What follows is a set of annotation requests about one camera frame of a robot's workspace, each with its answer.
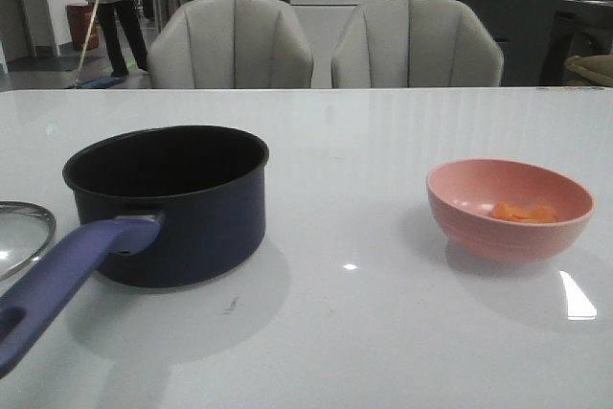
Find pink plastic bowl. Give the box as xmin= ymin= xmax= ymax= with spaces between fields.
xmin=426 ymin=159 xmax=595 ymax=262

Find orange ham slices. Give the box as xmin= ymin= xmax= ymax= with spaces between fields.
xmin=489 ymin=201 xmax=558 ymax=223

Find glass lid with blue knob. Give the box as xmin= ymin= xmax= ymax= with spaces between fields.
xmin=1 ymin=201 xmax=57 ymax=281

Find dark blue saucepan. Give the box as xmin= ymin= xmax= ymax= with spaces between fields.
xmin=1 ymin=125 xmax=269 ymax=374

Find left beige upholstered chair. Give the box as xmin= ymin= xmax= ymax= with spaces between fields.
xmin=148 ymin=0 xmax=314 ymax=89

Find beige upholstered chair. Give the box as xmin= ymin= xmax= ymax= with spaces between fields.
xmin=330 ymin=0 xmax=504 ymax=88
xmin=148 ymin=0 xmax=314 ymax=89

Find right beige upholstered chair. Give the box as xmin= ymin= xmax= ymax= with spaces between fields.
xmin=330 ymin=0 xmax=504 ymax=88

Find wooden mop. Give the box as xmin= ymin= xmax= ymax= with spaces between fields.
xmin=68 ymin=0 xmax=121 ymax=89

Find red trash bin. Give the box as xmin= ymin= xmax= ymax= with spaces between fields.
xmin=66 ymin=3 xmax=93 ymax=51

